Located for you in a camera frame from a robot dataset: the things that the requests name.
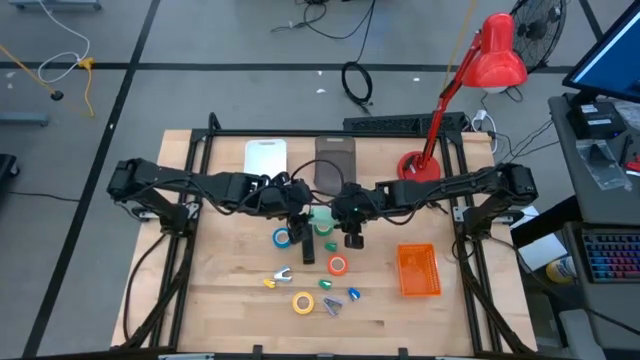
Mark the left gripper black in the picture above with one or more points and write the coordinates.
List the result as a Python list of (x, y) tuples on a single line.
[(285, 197)]

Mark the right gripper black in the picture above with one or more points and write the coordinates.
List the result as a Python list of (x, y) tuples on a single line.
[(357, 202)]

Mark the green tape roll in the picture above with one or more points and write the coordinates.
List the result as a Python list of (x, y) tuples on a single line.
[(316, 231)]

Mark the mint green stapler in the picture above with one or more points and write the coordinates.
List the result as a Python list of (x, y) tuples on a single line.
[(322, 216)]

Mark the long black stapler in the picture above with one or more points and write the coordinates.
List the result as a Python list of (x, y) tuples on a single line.
[(308, 255)]

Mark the blue tape roll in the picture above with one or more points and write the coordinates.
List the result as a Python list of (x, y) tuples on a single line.
[(275, 239)]

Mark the orange tape roll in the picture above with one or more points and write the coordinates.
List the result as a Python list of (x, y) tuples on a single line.
[(330, 266)]

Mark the yellow mini stapler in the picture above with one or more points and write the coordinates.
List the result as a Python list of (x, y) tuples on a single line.
[(269, 284)]

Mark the silver clip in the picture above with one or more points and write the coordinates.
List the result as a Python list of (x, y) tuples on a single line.
[(334, 307)]

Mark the yellow tape roll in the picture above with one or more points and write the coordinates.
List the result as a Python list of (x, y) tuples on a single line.
[(295, 303)]

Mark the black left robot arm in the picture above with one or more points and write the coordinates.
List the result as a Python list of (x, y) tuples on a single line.
[(220, 186)]

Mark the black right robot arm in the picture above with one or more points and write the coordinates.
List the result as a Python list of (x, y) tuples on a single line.
[(450, 187)]

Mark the orange perforated plastic basket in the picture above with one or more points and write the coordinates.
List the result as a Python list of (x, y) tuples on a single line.
[(419, 270)]

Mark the grey translucent plastic bin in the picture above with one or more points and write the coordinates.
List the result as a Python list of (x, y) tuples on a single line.
[(335, 155)]

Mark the white plastic bin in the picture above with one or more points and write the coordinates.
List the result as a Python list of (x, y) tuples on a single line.
[(265, 155)]

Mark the white power adapter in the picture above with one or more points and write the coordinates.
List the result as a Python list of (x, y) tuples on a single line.
[(481, 116)]

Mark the white paper sheet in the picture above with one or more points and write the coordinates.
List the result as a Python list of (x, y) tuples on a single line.
[(542, 250)]

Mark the yellow bottle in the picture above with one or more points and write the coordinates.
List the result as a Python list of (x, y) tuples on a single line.
[(560, 270)]

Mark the red desk lamp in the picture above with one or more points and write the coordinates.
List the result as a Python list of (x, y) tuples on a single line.
[(495, 55)]

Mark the grey desk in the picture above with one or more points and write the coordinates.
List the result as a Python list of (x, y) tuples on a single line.
[(600, 205)]

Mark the clear plastic bag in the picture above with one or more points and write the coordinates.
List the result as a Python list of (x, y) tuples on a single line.
[(602, 165)]

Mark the backlit rainbow keyboard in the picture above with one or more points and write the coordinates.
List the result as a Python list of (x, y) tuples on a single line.
[(612, 257)]

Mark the black mini computer box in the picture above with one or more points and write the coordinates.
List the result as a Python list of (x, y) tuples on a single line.
[(595, 120)]

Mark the black floor fan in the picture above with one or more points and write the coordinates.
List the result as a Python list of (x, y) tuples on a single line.
[(537, 30)]

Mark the grey cart base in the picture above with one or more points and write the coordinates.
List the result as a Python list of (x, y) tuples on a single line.
[(22, 119), (55, 4)]

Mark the black chair base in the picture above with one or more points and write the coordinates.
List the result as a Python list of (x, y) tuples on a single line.
[(6, 167)]

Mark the black computer monitor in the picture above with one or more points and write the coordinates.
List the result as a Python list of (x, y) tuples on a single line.
[(610, 65)]

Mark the black aluminium table frame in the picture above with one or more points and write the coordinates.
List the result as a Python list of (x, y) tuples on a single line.
[(225, 133)]

